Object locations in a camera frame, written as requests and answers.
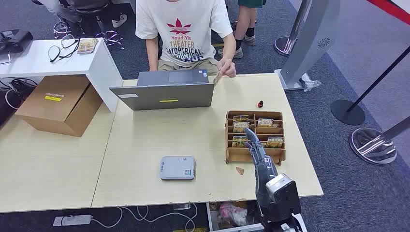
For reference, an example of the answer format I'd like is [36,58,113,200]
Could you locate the black eyeglasses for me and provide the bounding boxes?
[47,34,81,63]

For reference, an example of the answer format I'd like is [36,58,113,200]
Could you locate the white power strip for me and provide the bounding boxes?
[53,215,93,227]

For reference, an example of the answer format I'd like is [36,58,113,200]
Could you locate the black cable bundle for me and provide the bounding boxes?
[0,77,38,110]

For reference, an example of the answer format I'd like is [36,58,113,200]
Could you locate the white storage bin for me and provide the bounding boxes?
[206,201,266,232]

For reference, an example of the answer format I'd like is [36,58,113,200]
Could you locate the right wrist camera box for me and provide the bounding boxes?
[265,174,302,222]

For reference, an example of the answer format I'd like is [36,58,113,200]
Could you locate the red barrier belt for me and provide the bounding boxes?
[366,0,410,26]

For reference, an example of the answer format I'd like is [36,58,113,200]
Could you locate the grey laptop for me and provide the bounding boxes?
[109,69,215,112]

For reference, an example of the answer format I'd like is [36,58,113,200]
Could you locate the wooden card organizer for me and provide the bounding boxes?
[224,110,287,166]

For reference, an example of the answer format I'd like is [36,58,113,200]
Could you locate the black device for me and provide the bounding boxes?
[0,29,34,55]

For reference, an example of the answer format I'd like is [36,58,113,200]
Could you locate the black office chair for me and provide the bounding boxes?
[53,0,125,51]

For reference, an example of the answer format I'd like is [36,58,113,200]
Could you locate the white side table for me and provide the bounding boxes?
[0,38,124,113]

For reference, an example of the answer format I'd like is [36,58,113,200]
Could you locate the black stanchion post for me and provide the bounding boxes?
[331,46,410,126]

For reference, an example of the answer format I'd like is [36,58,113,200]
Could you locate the silver kiosk stand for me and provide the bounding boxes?
[275,0,342,93]

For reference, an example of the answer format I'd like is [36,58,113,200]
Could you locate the person's left hand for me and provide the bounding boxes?
[217,58,237,78]

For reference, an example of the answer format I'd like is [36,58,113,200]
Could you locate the chrome stanchion post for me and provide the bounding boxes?
[274,0,313,58]
[349,116,410,165]

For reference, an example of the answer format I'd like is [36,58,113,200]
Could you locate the cardboard box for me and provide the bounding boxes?
[15,74,104,138]

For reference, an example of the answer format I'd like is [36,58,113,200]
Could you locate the person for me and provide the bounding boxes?
[32,0,128,29]
[218,0,267,59]
[135,0,237,78]

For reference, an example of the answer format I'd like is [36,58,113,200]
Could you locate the pink plastic bag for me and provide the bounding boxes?
[219,203,249,226]

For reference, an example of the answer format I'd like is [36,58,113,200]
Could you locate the grey card reader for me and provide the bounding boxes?
[159,156,197,181]

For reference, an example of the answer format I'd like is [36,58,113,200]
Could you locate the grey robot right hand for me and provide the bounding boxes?
[244,128,279,211]

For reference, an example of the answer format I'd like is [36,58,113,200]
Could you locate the clear plastic wrap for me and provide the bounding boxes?
[299,72,322,93]

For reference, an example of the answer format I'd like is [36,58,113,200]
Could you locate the white cable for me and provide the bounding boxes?
[91,203,199,232]

